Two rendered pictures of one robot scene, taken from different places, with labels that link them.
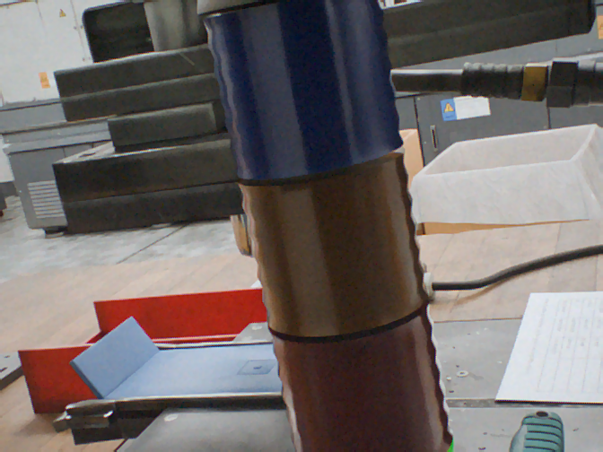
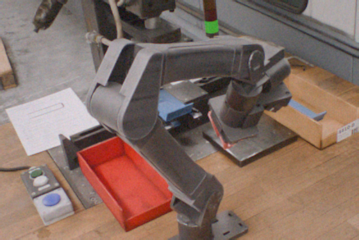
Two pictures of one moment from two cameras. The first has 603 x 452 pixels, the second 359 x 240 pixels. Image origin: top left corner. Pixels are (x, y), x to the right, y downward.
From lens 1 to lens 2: 160 cm
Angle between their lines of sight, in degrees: 120
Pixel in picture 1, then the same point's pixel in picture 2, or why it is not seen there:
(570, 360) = (74, 130)
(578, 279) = (9, 156)
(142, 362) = (173, 115)
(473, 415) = not seen: hidden behind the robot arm
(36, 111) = not seen: outside the picture
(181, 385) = (175, 104)
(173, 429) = (188, 96)
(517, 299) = (31, 158)
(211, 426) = (183, 93)
